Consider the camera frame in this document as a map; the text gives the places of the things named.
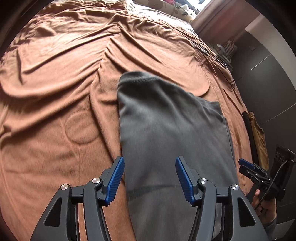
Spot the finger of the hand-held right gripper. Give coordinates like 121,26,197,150
239,159,269,178
238,166,271,186

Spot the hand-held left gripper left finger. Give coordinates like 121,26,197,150
30,156,125,241

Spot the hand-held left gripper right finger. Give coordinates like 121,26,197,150
175,156,266,241

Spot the dark grey garment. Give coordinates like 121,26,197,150
117,71,243,241

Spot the person's right forearm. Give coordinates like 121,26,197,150
264,217,278,237

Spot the person's right hand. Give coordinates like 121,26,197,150
251,189,278,224

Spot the mustard yellow garment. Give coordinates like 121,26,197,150
247,112,270,171

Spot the white nightstand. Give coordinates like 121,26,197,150
214,46,238,70

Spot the pink white organiser rack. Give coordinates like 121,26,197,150
221,39,238,57

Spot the brown blanket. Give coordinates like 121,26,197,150
0,0,255,241

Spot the pinkish brown curtain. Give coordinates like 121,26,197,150
192,0,258,44

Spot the printed cream pillow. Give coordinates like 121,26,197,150
134,0,199,22

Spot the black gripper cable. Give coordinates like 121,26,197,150
259,160,289,209

